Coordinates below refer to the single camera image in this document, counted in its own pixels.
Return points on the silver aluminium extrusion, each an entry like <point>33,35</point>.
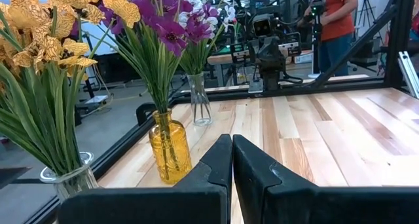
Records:
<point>409,73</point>

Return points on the black tripod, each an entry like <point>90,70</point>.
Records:
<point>366,8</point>

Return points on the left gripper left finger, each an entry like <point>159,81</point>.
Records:
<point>196,201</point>

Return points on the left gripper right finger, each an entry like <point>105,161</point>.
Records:
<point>278,201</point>

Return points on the amber glass bottle vase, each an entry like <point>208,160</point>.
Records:
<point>170,147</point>

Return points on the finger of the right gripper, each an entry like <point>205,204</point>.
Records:
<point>277,55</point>
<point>263,55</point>

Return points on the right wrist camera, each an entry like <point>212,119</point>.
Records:
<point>262,26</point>

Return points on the yellow artificial flower bunch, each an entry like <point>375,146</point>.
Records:
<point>119,4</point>
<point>26,14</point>
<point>62,52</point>

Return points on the black aluminium table frame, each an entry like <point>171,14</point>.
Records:
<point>399,37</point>

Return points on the person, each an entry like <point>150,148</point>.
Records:
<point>337,21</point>

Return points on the person's hand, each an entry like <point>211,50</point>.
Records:
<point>324,19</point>

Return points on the black table clamp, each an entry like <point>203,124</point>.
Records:
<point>145,112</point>

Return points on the clear slim glass vase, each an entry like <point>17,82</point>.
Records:
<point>199,99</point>

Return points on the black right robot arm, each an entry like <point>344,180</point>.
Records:
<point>271,81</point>

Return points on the black camera stand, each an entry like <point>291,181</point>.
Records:
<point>317,37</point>

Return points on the clear ribbed glass vase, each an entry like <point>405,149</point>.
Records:
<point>68,184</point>

